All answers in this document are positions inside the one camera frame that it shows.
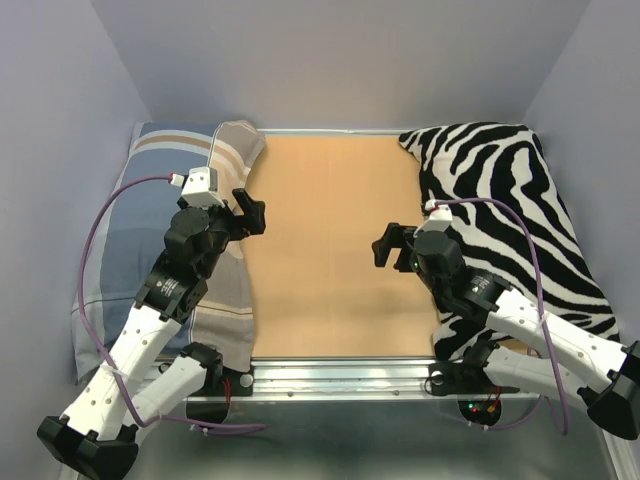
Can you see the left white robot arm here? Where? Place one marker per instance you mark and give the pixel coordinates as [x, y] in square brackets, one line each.
[100, 433]

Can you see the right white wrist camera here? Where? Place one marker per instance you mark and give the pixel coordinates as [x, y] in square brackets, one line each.
[439, 218]

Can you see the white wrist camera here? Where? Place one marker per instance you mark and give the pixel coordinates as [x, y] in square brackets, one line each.
[439, 218]
[200, 189]

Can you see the zebra print pillow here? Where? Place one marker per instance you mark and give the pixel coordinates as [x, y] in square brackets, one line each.
[508, 216]

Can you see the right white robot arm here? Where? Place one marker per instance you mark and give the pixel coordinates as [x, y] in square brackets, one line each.
[595, 375]

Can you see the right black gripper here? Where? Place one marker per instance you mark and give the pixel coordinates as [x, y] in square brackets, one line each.
[396, 235]

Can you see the striped blue beige pillow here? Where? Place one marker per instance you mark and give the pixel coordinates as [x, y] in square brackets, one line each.
[131, 236]

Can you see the aluminium mounting rail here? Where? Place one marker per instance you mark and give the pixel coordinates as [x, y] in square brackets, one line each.
[284, 380]

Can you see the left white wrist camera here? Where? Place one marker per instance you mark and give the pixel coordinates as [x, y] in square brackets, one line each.
[200, 189]

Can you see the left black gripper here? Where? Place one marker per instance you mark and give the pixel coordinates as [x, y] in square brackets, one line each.
[253, 220]

